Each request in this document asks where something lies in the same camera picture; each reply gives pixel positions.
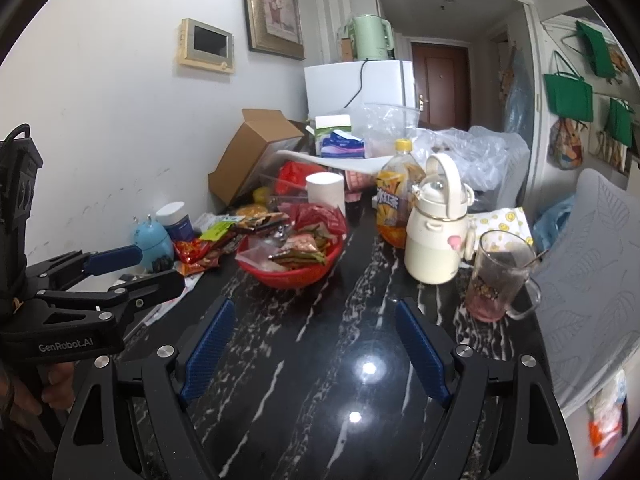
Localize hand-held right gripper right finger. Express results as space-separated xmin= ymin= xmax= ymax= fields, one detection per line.
xmin=395 ymin=297 xmax=576 ymax=480

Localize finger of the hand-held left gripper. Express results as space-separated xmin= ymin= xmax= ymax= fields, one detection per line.
xmin=32 ymin=268 xmax=187 ymax=324
xmin=25 ymin=244 xmax=145 ymax=294

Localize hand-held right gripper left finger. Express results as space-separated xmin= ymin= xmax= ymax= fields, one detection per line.
xmin=52 ymin=297 xmax=237 ymax=480

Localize red plastic basket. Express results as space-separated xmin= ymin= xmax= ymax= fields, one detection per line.
xmin=236 ymin=232 xmax=347 ymax=290

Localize pile of green brown packets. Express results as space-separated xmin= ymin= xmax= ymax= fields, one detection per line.
xmin=240 ymin=212 xmax=341 ymax=268

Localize person's left hand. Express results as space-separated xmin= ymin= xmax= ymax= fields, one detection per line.
xmin=0 ymin=360 xmax=77 ymax=431

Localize light blue round toy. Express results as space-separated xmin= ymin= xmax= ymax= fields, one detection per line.
xmin=132 ymin=215 xmax=175 ymax=271

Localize red orange snack packets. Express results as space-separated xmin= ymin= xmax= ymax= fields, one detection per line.
xmin=175 ymin=237 xmax=221 ymax=276

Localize blue jar white lid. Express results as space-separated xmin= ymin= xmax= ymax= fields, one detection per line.
xmin=156 ymin=201 xmax=196 ymax=243

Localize lime green label packet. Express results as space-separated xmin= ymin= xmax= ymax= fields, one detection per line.
xmin=200 ymin=222 xmax=233 ymax=242

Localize glass mug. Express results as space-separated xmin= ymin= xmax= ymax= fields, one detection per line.
xmin=465 ymin=230 xmax=543 ymax=322

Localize iced tea plastic bottle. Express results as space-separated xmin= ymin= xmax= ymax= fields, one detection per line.
xmin=376 ymin=139 xmax=423 ymax=250

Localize brown cardboard box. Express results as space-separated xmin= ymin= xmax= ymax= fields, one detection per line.
xmin=208 ymin=108 xmax=306 ymax=207

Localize smiley print cloth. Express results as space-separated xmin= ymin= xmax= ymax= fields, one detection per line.
xmin=467 ymin=206 xmax=535 ymax=261

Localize large red snack bag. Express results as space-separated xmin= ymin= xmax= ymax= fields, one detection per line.
xmin=276 ymin=161 xmax=313 ymax=196

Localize light blue plastic bag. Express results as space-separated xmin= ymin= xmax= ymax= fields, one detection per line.
xmin=532 ymin=195 xmax=576 ymax=251

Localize pink instant noodle cup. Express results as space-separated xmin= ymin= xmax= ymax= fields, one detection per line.
xmin=345 ymin=169 xmax=376 ymax=193

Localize white toilet paper roll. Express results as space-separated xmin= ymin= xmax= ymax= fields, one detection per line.
xmin=306 ymin=172 xmax=346 ymax=216

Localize grey patterned chair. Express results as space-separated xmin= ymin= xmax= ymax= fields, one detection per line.
xmin=530 ymin=167 xmax=640 ymax=413

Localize orange white bag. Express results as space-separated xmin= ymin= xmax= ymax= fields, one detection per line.
xmin=587 ymin=370 xmax=628 ymax=458

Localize white foam sheet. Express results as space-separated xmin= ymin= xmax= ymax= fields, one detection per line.
xmin=272 ymin=150 xmax=391 ymax=173

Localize crumpled clear plastic bag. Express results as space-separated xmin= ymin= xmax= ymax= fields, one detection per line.
xmin=415 ymin=126 xmax=531 ymax=206

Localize blue tissue pack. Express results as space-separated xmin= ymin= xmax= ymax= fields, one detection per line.
xmin=320 ymin=130 xmax=366 ymax=158

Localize clear zip bag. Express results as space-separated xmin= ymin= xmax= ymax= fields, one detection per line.
xmin=363 ymin=103 xmax=421 ymax=158

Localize green white carton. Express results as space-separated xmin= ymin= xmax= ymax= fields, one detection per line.
xmin=314 ymin=115 xmax=353 ymax=153

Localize patterned fabric bag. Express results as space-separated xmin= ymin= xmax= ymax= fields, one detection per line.
xmin=548 ymin=117 xmax=591 ymax=171

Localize white fridge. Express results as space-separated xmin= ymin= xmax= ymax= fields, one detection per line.
xmin=304 ymin=60 xmax=416 ymax=123

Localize brown wooden door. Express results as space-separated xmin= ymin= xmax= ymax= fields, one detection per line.
xmin=411 ymin=42 xmax=471 ymax=131

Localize green tote bag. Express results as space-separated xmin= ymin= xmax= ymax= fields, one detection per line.
xmin=544 ymin=52 xmax=595 ymax=122
xmin=604 ymin=97 xmax=636 ymax=147
xmin=575 ymin=20 xmax=617 ymax=80

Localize green electric kettle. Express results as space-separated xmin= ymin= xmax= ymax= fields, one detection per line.
xmin=347 ymin=14 xmax=396 ymax=61

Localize wall intercom panel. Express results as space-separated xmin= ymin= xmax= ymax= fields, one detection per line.
xmin=174 ymin=18 xmax=236 ymax=75

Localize black power cable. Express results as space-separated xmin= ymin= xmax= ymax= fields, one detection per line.
xmin=345 ymin=60 xmax=371 ymax=109

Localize framed wall picture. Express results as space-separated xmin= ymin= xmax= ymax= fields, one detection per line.
xmin=241 ymin=0 xmax=307 ymax=61

